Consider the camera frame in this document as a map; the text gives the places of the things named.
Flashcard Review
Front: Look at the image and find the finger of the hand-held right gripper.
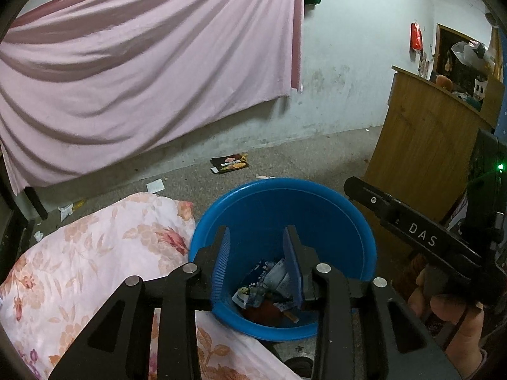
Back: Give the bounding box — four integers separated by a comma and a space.
344, 176, 399, 224

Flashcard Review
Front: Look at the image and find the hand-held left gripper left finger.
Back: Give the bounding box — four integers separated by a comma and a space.
48, 225, 232, 380

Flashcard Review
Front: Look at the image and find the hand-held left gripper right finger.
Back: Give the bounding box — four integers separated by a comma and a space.
282, 225, 462, 380

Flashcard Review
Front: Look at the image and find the dark blue packet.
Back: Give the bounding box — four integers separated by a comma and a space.
241, 260, 274, 289

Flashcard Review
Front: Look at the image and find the white yellow snack packet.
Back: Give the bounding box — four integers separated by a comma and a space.
232, 287, 262, 309

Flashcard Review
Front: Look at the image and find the orange white wrapper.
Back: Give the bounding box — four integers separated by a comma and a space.
277, 303, 299, 323

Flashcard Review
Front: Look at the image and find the blue plastic bucket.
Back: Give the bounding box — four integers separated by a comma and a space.
189, 177, 378, 343

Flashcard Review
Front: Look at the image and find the red pouch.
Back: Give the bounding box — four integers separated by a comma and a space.
241, 301, 286, 327

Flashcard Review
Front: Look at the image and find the person's right hand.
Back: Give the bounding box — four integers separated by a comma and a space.
398, 253, 486, 380

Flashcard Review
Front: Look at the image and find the wooden cabinet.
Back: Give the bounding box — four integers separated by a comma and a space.
362, 65, 496, 226

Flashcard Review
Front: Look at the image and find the black slipper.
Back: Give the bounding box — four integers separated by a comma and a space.
285, 357, 315, 380

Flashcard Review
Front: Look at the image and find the dark orange snack wrapper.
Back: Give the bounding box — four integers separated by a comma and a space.
210, 153, 249, 175

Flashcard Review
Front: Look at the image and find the floral blanket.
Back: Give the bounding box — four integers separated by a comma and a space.
0, 192, 302, 380

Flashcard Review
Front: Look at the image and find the white plastic bag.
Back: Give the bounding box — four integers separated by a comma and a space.
452, 41, 486, 66

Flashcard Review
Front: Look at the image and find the red hanging bag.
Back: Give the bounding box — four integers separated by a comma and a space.
410, 22, 424, 51

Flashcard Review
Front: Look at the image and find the pink hanging bed sheet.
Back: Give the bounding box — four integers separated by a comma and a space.
0, 0, 305, 196

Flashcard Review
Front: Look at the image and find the wooden door frame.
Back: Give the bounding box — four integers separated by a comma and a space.
435, 23, 505, 127

